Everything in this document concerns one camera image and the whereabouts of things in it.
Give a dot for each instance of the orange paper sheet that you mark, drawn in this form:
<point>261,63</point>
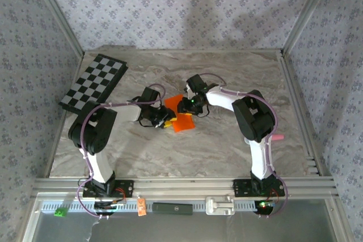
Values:
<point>184,124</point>

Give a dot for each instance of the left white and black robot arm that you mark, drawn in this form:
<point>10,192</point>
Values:
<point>99,165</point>

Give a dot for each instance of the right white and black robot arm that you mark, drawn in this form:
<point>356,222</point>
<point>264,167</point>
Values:
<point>261,162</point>

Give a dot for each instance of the black and white chessboard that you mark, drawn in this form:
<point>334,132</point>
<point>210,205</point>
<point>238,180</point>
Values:
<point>93,80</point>

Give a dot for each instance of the dark rectangular bar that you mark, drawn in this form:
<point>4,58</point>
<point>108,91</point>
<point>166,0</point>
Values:
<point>173,208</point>

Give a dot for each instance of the orange tag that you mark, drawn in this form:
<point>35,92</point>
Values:
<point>141,207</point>

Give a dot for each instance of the pink toy microphone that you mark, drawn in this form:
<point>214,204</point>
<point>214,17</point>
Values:
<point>279,137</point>

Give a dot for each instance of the green connector block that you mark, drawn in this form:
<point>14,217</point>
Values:
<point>61,212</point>

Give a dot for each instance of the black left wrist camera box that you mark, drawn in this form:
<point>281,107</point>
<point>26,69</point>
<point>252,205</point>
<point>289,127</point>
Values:
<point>150,94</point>

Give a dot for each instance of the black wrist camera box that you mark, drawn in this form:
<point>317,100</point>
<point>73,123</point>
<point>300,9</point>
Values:
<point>197,83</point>
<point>150,94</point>

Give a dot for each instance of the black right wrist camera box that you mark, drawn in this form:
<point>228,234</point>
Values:
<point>197,83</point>

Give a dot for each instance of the aluminium frame rail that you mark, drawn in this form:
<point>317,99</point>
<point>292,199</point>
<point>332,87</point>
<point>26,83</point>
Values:
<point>184,186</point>

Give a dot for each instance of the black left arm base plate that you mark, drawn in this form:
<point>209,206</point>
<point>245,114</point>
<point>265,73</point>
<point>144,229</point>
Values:
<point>124,188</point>

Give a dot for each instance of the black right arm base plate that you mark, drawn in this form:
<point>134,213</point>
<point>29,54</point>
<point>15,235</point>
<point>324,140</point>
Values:
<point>241,188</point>

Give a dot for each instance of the white plastic bracket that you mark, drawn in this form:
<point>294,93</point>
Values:
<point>219,205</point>

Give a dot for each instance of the aluminium side rail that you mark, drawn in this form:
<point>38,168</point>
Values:
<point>301,111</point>
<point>54,151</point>

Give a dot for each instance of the aluminium corner post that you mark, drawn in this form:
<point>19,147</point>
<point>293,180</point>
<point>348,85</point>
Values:
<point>307,12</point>
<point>61,16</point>

